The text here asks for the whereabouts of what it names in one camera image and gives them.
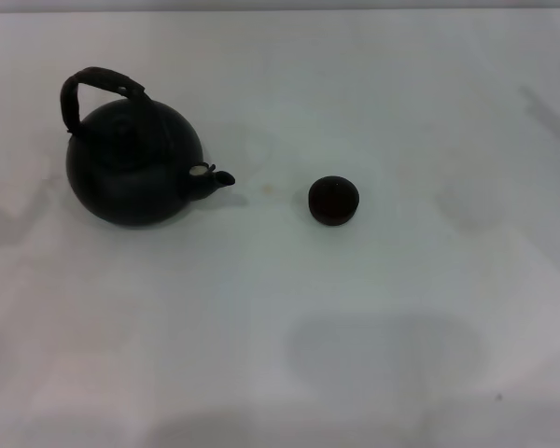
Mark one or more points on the small dark round teacup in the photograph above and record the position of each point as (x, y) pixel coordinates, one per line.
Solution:
(333, 200)

